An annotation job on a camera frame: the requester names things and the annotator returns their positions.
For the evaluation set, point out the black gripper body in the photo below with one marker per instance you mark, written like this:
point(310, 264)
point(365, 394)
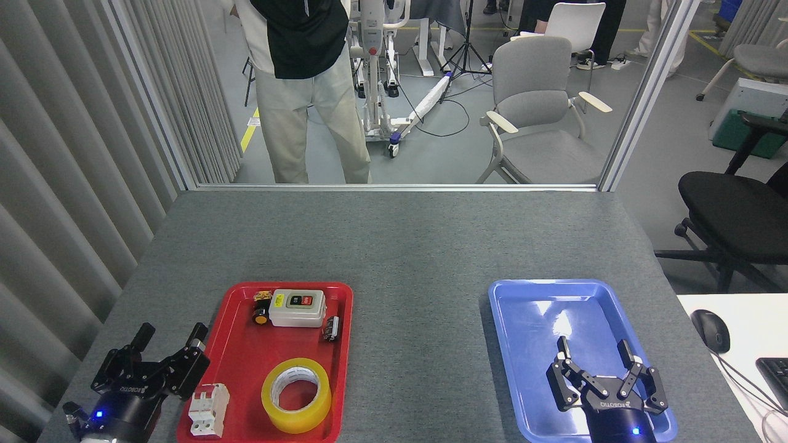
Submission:
point(622, 421)
point(123, 409)

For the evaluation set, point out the white stand on wheels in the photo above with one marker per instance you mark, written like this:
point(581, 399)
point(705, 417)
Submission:
point(372, 24)

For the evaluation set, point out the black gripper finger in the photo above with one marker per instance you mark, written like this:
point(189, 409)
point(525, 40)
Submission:
point(188, 372)
point(120, 363)
point(565, 384)
point(649, 384)

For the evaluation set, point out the person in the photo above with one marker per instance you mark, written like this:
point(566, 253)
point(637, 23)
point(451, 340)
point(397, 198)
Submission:
point(532, 15)
point(651, 31)
point(609, 24)
point(301, 37)

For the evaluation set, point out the grey pleated curtain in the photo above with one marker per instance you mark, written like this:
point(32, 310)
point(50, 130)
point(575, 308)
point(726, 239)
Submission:
point(757, 24)
point(61, 154)

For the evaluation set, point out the black keyboard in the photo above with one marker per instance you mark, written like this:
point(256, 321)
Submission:
point(777, 381)

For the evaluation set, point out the red plastic tray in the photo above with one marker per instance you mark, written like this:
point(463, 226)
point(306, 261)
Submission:
point(246, 363)

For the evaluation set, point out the black computer mouse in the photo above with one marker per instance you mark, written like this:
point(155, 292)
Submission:
point(711, 329)

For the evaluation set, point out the background table dark cloth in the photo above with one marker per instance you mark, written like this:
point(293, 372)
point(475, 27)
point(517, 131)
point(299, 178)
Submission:
point(437, 12)

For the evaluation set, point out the grey office chair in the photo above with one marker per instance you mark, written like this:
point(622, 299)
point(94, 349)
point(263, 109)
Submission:
point(763, 60)

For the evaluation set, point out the white desk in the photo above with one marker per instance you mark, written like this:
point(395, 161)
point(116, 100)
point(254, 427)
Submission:
point(751, 320)

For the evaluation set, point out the black yellow push button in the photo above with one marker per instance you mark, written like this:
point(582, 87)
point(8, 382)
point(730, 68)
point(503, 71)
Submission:
point(261, 317)

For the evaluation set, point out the white circuit breaker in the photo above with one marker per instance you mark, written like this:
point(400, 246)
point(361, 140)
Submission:
point(206, 409)

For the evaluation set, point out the yellow tape roll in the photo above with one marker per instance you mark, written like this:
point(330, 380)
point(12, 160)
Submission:
point(308, 423)

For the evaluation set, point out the small black cylindrical component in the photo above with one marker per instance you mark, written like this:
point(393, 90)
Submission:
point(331, 328)

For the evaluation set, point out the grey chair cream armrests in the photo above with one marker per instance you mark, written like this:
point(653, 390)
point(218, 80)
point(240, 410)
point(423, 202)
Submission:
point(535, 74)

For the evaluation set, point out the white push button switch box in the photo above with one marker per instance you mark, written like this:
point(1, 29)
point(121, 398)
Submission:
point(295, 315)

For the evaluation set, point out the green box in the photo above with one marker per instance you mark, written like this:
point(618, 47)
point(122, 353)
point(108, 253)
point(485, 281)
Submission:
point(732, 135)

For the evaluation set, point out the white chair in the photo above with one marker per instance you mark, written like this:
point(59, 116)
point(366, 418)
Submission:
point(575, 21)

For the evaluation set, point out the silver aluminium crossbar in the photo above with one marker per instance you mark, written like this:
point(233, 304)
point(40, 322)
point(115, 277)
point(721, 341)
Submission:
point(400, 187)

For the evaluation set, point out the white power strip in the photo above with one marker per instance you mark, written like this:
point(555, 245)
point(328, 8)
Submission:
point(620, 63)

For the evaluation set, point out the silver aluminium post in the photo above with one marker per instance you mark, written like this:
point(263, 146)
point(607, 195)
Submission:
point(649, 92)

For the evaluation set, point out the black office chair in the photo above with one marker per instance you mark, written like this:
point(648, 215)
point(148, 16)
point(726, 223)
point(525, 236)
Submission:
point(732, 209)

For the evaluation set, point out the blue plastic tray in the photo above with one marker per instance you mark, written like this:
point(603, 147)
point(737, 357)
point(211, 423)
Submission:
point(542, 332)

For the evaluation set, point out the black tripod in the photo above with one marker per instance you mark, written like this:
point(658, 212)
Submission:
point(466, 37)
point(249, 77)

